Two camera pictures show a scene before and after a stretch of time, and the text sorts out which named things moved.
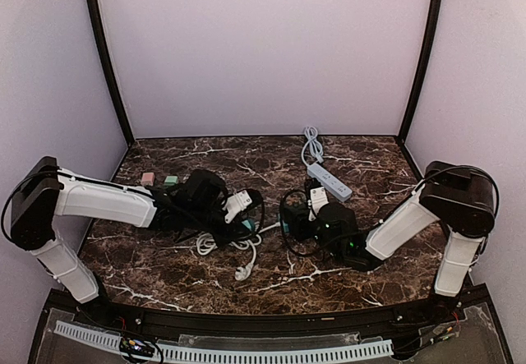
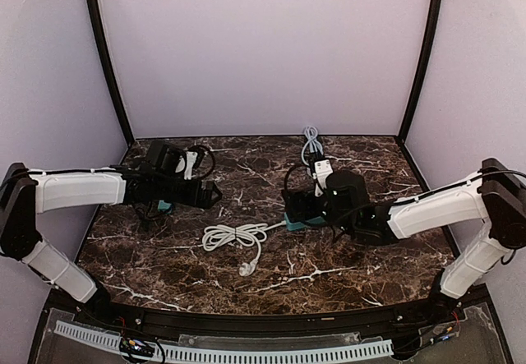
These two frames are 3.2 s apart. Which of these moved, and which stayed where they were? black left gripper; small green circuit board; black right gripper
Moved: black left gripper; black right gripper
Stayed: small green circuit board
